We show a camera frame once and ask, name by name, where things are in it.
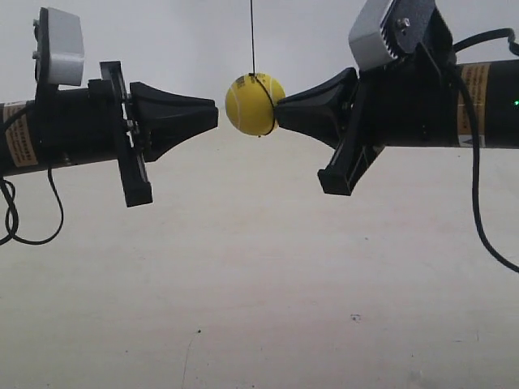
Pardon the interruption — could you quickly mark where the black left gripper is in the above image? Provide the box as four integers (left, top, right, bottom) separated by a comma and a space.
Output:
33, 61, 219, 207

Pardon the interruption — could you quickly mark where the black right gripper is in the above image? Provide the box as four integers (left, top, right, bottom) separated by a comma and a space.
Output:
274, 45, 457, 196

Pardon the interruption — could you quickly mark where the yellow tennis ball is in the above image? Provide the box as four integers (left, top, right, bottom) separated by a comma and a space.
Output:
225, 73, 285, 137

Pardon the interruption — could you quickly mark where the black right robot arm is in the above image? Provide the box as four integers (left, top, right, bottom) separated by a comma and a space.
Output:
274, 49, 518, 196

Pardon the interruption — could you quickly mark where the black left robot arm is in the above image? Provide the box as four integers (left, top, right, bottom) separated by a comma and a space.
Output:
1, 61, 219, 207

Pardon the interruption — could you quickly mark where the thin black hanging string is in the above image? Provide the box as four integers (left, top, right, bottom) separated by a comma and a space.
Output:
249, 0, 257, 76

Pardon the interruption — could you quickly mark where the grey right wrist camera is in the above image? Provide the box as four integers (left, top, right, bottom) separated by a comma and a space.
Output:
348, 0, 436, 72

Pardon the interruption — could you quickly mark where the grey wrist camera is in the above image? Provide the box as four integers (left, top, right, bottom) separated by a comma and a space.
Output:
348, 0, 436, 72
32, 6, 85, 86

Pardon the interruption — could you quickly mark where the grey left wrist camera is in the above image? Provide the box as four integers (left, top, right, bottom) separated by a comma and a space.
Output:
32, 6, 85, 86

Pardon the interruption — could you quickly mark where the black right camera cable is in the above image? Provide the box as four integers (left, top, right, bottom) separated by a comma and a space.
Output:
444, 28, 519, 273

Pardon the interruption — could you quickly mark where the black camera cable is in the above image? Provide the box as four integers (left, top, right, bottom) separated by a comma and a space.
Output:
0, 103, 65, 246
444, 28, 519, 273

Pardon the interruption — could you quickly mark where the black left camera cable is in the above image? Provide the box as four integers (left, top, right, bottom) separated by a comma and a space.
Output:
0, 103, 65, 246

